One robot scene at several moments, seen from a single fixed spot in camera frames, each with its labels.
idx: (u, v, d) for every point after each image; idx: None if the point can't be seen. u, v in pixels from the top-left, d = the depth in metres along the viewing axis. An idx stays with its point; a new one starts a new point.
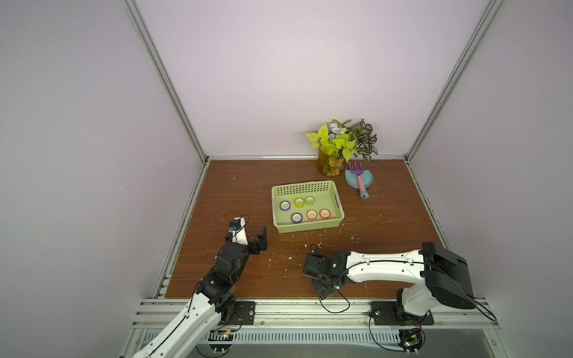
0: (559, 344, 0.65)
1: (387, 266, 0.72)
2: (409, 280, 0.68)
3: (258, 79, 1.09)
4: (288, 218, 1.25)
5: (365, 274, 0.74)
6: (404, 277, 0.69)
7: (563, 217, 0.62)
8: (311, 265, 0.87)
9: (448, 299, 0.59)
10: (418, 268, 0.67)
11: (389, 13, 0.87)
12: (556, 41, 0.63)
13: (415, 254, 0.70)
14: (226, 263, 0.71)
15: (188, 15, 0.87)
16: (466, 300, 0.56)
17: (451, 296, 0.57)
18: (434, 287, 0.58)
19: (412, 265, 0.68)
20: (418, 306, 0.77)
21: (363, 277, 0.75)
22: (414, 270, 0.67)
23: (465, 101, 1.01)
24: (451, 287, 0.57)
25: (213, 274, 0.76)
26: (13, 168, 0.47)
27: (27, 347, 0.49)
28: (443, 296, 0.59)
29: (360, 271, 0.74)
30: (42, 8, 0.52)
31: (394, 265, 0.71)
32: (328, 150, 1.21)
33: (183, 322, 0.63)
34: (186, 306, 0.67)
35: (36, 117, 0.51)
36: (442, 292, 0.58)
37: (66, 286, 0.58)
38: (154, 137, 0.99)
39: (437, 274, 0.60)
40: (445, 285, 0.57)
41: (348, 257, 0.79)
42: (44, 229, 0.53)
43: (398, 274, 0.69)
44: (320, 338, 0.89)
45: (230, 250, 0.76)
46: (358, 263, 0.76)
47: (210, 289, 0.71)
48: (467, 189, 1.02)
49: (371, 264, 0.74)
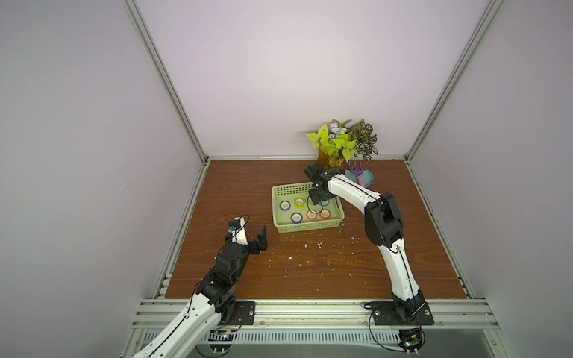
0: (557, 344, 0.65)
1: (354, 189, 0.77)
2: (359, 204, 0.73)
3: (257, 79, 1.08)
4: (288, 218, 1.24)
5: (337, 189, 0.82)
6: (357, 201, 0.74)
7: (562, 216, 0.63)
8: (310, 168, 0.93)
9: (370, 230, 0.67)
10: (368, 198, 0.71)
11: (389, 13, 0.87)
12: (556, 41, 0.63)
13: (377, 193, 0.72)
14: (225, 263, 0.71)
15: (187, 15, 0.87)
16: (382, 237, 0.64)
17: (373, 227, 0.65)
18: (367, 214, 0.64)
19: (367, 195, 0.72)
20: (393, 281, 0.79)
21: (335, 190, 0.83)
22: (365, 199, 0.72)
23: (465, 100, 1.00)
24: (377, 221, 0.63)
25: (213, 274, 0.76)
26: (14, 169, 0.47)
27: (27, 347, 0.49)
28: (368, 224, 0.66)
29: (335, 183, 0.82)
30: (41, 10, 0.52)
31: (359, 189, 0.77)
32: (327, 150, 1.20)
33: (183, 323, 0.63)
34: (186, 307, 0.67)
35: (37, 118, 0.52)
36: (368, 220, 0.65)
37: (67, 286, 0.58)
38: (154, 137, 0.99)
39: (377, 208, 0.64)
40: (374, 218, 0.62)
41: (341, 174, 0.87)
42: (45, 228, 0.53)
43: (357, 198, 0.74)
44: (321, 338, 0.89)
45: (230, 250, 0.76)
46: (337, 179, 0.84)
47: (210, 289, 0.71)
48: (466, 189, 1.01)
49: (345, 183, 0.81)
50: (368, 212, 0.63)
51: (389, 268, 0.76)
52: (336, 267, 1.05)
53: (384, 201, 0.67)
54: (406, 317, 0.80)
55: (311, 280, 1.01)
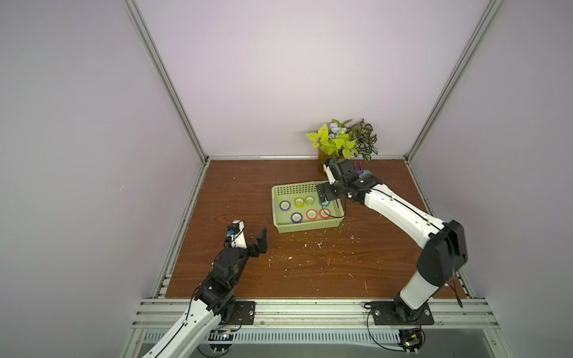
0: (558, 344, 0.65)
1: (406, 212, 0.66)
2: (415, 233, 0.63)
3: (257, 79, 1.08)
4: (288, 218, 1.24)
5: (380, 206, 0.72)
6: (412, 228, 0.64)
7: (562, 216, 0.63)
8: (340, 167, 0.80)
9: (429, 265, 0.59)
10: (430, 229, 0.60)
11: (389, 13, 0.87)
12: (556, 41, 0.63)
13: (439, 221, 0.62)
14: (223, 269, 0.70)
15: (187, 14, 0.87)
16: (443, 276, 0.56)
17: (434, 263, 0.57)
18: (431, 248, 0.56)
19: (427, 223, 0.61)
20: (410, 292, 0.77)
21: (377, 207, 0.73)
22: (425, 228, 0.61)
23: (465, 100, 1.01)
24: (442, 259, 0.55)
25: (211, 279, 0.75)
26: (14, 168, 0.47)
27: (27, 347, 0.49)
28: (427, 259, 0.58)
29: (380, 200, 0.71)
30: (41, 10, 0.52)
31: (413, 213, 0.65)
32: (327, 150, 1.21)
33: (182, 329, 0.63)
34: (184, 314, 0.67)
35: (38, 118, 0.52)
36: (429, 255, 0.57)
37: (68, 285, 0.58)
38: (154, 137, 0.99)
39: (444, 243, 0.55)
40: (439, 254, 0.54)
41: (379, 185, 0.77)
42: (45, 227, 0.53)
43: (410, 222, 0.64)
44: (321, 338, 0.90)
45: (227, 256, 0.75)
46: (382, 194, 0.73)
47: (209, 294, 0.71)
48: (466, 189, 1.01)
49: (394, 201, 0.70)
50: (433, 247, 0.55)
51: (417, 285, 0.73)
52: (336, 267, 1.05)
53: (450, 230, 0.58)
54: (406, 317, 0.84)
55: (311, 280, 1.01)
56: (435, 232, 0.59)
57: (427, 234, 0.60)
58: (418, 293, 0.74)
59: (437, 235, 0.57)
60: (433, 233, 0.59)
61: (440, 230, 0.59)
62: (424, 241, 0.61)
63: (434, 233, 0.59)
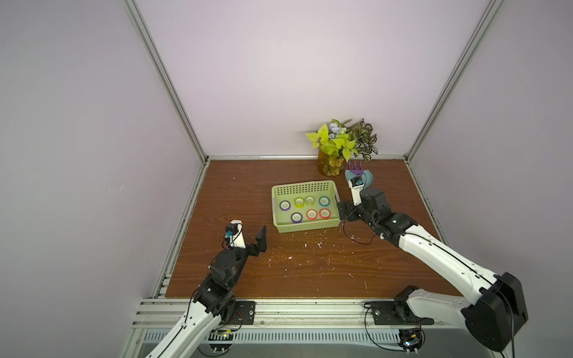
0: (558, 344, 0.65)
1: (449, 260, 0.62)
2: (462, 286, 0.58)
3: (257, 79, 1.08)
4: (288, 218, 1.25)
5: (418, 250, 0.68)
6: (458, 280, 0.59)
7: (562, 216, 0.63)
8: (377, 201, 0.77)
9: (482, 325, 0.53)
10: (480, 283, 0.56)
11: (389, 13, 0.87)
12: (556, 41, 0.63)
13: (489, 273, 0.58)
14: (219, 273, 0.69)
15: (187, 14, 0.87)
16: (501, 340, 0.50)
17: (489, 324, 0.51)
18: (486, 308, 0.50)
19: (477, 277, 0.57)
20: (424, 308, 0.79)
21: (413, 250, 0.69)
22: (474, 281, 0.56)
23: (465, 100, 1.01)
24: (501, 321, 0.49)
25: (210, 280, 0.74)
26: (14, 168, 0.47)
27: (27, 347, 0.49)
28: (480, 320, 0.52)
29: (418, 245, 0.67)
30: (41, 9, 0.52)
31: (459, 263, 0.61)
32: (327, 150, 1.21)
33: (181, 332, 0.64)
34: (183, 317, 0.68)
35: (38, 118, 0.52)
36: (483, 315, 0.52)
37: (68, 285, 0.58)
38: (154, 137, 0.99)
39: (499, 302, 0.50)
40: (496, 316, 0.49)
41: (413, 227, 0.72)
42: (45, 227, 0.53)
43: (456, 274, 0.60)
44: (321, 338, 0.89)
45: (224, 259, 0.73)
46: (420, 236, 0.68)
47: (207, 296, 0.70)
48: (466, 189, 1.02)
49: (433, 246, 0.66)
50: (488, 306, 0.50)
51: (438, 308, 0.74)
52: (336, 267, 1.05)
53: (503, 284, 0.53)
54: (406, 316, 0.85)
55: (311, 280, 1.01)
56: (487, 287, 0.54)
57: (477, 290, 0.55)
58: (427, 307, 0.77)
59: (489, 291, 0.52)
60: (484, 289, 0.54)
61: (492, 284, 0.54)
62: (474, 296, 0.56)
63: (486, 289, 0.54)
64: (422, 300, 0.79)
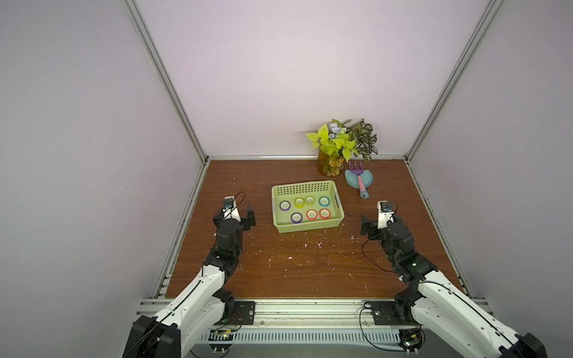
0: (557, 344, 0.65)
1: (468, 312, 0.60)
2: (481, 342, 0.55)
3: (257, 79, 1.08)
4: (288, 218, 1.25)
5: (436, 296, 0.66)
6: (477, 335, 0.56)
7: (562, 216, 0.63)
8: (406, 240, 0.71)
9: None
10: (501, 341, 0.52)
11: (389, 13, 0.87)
12: (556, 41, 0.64)
13: (511, 332, 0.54)
14: (225, 236, 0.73)
15: (187, 15, 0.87)
16: None
17: None
18: None
19: (497, 334, 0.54)
20: (428, 322, 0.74)
21: (433, 297, 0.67)
22: (494, 338, 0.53)
23: (465, 101, 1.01)
24: None
25: (215, 251, 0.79)
26: (16, 167, 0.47)
27: (28, 346, 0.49)
28: None
29: (437, 292, 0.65)
30: (42, 10, 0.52)
31: (479, 318, 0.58)
32: (327, 150, 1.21)
33: (199, 285, 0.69)
34: (200, 274, 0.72)
35: (39, 118, 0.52)
36: None
37: (68, 284, 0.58)
38: (154, 137, 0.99)
39: None
40: None
41: (433, 272, 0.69)
42: (47, 227, 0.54)
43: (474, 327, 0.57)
44: (320, 338, 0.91)
45: (227, 224, 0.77)
46: (441, 283, 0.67)
47: (217, 262, 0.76)
48: (466, 189, 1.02)
49: (453, 295, 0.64)
50: None
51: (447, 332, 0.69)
52: (336, 267, 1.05)
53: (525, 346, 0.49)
54: (406, 315, 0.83)
55: (311, 280, 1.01)
56: (508, 347, 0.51)
57: (497, 348, 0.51)
58: (433, 324, 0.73)
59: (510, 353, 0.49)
60: (504, 348, 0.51)
61: (514, 344, 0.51)
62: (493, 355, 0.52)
63: (507, 350, 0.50)
64: (430, 318, 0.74)
